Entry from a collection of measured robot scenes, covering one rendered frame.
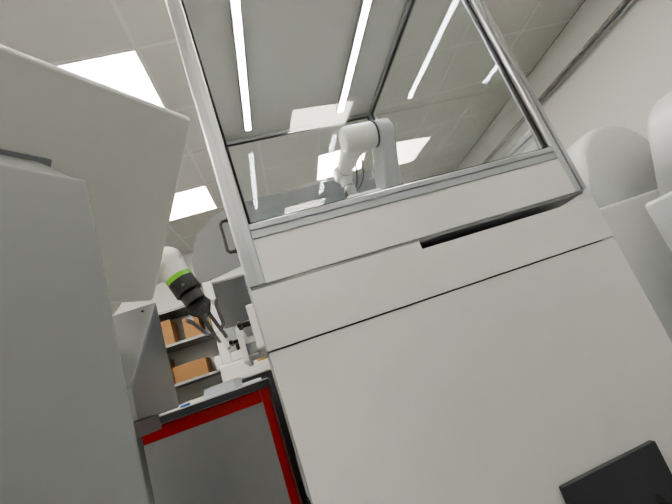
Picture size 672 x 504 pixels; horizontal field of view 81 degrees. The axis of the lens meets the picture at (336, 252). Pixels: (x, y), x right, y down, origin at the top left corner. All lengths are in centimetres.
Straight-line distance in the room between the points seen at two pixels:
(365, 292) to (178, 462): 94
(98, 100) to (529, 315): 96
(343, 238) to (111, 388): 63
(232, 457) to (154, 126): 117
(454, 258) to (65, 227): 80
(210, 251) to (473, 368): 172
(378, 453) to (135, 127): 74
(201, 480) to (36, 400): 119
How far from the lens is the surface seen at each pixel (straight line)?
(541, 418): 106
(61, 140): 62
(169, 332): 537
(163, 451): 159
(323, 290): 90
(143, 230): 69
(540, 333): 108
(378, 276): 93
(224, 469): 157
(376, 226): 97
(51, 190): 51
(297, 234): 93
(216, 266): 233
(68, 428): 44
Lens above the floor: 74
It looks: 14 degrees up
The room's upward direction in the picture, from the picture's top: 20 degrees counter-clockwise
